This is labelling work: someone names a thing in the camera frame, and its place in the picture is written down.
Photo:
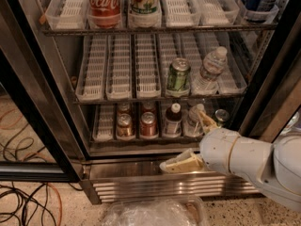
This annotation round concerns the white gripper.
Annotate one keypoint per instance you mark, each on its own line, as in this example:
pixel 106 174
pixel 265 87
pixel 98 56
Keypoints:
pixel 215 151

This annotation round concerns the orange can front bottom shelf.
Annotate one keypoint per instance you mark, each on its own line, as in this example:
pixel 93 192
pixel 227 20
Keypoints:
pixel 125 126

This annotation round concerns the orange can shelf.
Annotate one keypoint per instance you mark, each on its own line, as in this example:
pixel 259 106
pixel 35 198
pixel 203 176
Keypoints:
pixel 125 126
pixel 124 108

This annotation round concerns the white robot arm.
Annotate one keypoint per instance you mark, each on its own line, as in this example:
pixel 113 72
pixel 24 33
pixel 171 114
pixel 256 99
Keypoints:
pixel 272 168

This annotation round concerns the clear water bottle bottom shelf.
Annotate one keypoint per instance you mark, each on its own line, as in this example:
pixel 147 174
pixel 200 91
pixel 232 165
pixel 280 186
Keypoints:
pixel 192 125

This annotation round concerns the clear water bottle shelf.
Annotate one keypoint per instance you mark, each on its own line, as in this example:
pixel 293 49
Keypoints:
pixel 192 125
pixel 214 63

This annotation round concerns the green can bottom shelf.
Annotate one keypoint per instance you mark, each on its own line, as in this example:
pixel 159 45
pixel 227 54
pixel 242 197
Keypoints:
pixel 222 116

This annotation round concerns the green can shelf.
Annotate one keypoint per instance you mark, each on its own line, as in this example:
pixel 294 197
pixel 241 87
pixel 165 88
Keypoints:
pixel 177 83
pixel 222 116

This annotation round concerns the red can front bottom shelf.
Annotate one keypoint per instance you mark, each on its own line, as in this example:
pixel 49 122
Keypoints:
pixel 148 125

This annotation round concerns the red can shelf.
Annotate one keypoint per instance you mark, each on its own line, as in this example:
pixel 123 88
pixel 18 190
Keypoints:
pixel 148 125
pixel 148 107

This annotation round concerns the clear water bottle middle shelf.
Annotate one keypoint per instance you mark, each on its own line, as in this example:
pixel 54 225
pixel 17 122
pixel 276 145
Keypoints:
pixel 214 63

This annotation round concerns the green can middle shelf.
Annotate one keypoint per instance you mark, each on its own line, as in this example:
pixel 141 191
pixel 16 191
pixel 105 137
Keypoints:
pixel 177 83

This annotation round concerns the red can rear bottom shelf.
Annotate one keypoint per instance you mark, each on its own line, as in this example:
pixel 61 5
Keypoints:
pixel 148 107

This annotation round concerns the orange can rear bottom shelf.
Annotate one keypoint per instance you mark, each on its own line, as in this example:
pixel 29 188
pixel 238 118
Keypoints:
pixel 124 108

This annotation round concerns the right sliding fridge door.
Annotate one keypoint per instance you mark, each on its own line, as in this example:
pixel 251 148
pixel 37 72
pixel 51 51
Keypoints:
pixel 274 94

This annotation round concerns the stainless steel fridge cabinet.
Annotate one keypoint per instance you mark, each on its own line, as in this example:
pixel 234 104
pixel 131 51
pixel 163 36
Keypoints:
pixel 125 66

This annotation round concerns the open glass fridge door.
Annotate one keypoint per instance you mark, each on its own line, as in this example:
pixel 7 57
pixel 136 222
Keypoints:
pixel 33 74

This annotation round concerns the red Coca-Cola can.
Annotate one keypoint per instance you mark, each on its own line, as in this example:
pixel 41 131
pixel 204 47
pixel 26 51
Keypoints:
pixel 105 13

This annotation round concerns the dark drink bottle white cap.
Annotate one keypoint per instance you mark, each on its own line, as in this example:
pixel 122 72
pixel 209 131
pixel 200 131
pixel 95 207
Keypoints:
pixel 172 122

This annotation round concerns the clear plastic bin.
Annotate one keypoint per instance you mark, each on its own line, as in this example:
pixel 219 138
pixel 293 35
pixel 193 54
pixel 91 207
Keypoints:
pixel 170 211

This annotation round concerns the middle wire shelf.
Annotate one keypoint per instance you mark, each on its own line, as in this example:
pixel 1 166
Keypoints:
pixel 157 99

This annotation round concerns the wire shelf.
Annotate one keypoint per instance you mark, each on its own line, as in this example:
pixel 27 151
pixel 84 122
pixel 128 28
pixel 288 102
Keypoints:
pixel 157 30
pixel 157 99

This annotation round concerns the top wire shelf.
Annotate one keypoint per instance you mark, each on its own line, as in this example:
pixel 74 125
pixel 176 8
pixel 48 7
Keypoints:
pixel 157 30

